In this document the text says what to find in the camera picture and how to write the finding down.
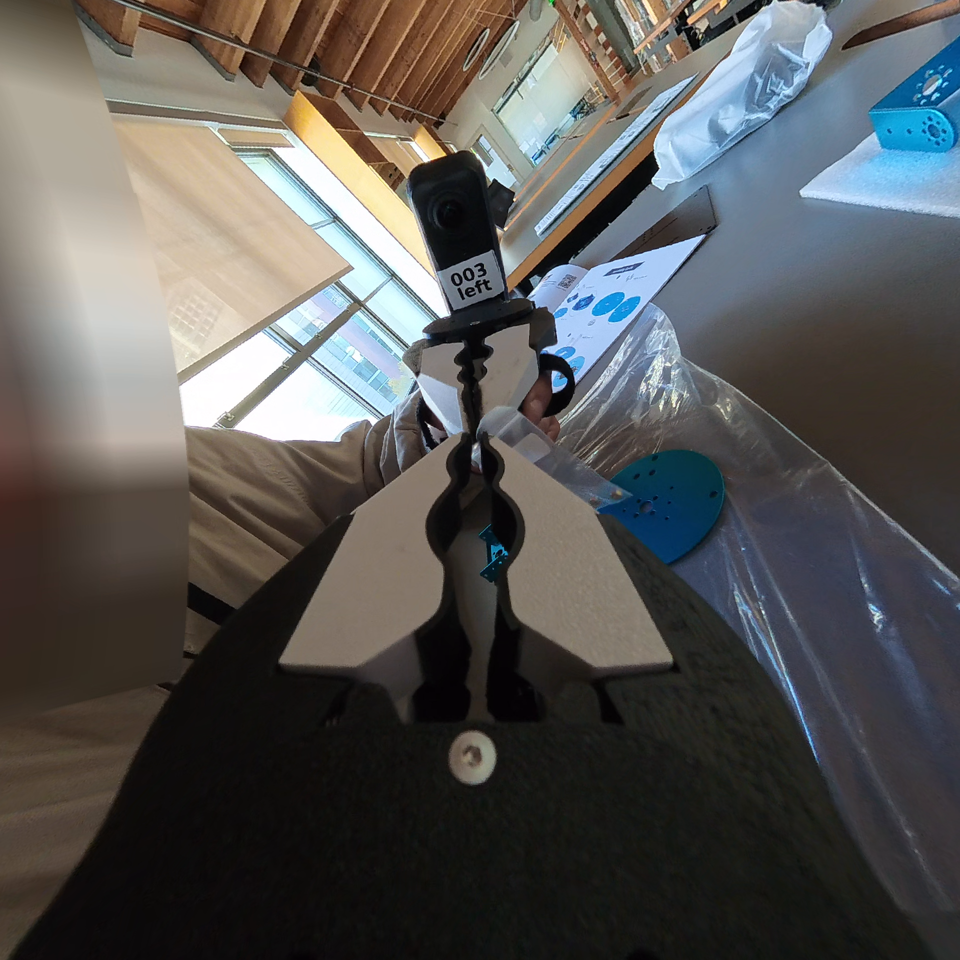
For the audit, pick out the large window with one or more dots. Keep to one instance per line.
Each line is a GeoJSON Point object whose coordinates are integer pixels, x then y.
{"type": "Point", "coordinates": [315, 352]}

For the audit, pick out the person's left forearm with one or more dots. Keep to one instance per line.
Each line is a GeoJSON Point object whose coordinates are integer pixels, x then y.
{"type": "Point", "coordinates": [397, 450]}

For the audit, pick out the white plastic bag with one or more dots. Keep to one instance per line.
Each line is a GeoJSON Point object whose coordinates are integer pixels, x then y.
{"type": "Point", "coordinates": [742, 97]}

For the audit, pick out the long blue U bracket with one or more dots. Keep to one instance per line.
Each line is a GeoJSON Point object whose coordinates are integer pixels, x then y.
{"type": "Point", "coordinates": [922, 105]}

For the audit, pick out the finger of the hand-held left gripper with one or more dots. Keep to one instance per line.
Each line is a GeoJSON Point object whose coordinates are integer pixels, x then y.
{"type": "Point", "coordinates": [442, 382]}
{"type": "Point", "coordinates": [510, 367]}

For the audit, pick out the teal round metal plate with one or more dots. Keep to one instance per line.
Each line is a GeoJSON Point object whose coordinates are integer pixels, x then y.
{"type": "Point", "coordinates": [675, 510]}

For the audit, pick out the person's tan jacket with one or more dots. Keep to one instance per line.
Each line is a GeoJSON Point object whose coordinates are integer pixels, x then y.
{"type": "Point", "coordinates": [262, 487]}

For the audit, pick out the assembly instruction sheet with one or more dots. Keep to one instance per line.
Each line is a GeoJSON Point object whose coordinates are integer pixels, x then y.
{"type": "Point", "coordinates": [660, 262]}

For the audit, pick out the grey desk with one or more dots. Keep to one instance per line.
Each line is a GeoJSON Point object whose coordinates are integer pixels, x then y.
{"type": "Point", "coordinates": [825, 300]}

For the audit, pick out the small clear screw bag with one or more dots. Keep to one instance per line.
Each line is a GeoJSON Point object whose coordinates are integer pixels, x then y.
{"type": "Point", "coordinates": [525, 442]}

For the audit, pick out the black flat pad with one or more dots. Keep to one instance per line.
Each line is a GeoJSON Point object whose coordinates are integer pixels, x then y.
{"type": "Point", "coordinates": [675, 225]}

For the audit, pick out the white paper sheets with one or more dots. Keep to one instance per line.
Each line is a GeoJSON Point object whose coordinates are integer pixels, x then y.
{"type": "Point", "coordinates": [600, 169]}

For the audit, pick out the white foam sheet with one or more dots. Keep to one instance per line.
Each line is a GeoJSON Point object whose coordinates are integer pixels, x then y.
{"type": "Point", "coordinates": [862, 187]}

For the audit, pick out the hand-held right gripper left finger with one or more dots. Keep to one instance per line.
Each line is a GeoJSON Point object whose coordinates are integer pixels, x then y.
{"type": "Point", "coordinates": [375, 592]}

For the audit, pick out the blue square metal bracket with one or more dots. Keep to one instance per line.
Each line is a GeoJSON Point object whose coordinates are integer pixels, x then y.
{"type": "Point", "coordinates": [495, 555]}

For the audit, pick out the wood-edged table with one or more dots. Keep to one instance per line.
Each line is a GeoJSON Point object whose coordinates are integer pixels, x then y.
{"type": "Point", "coordinates": [645, 97]}

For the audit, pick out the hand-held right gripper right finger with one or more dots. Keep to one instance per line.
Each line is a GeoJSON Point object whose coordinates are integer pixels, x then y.
{"type": "Point", "coordinates": [577, 592]}

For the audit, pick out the clear plastic bag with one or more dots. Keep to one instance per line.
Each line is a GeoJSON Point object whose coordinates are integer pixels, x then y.
{"type": "Point", "coordinates": [825, 600]}

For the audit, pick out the person's left hand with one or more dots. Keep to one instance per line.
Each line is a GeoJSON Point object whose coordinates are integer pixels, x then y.
{"type": "Point", "coordinates": [540, 405]}

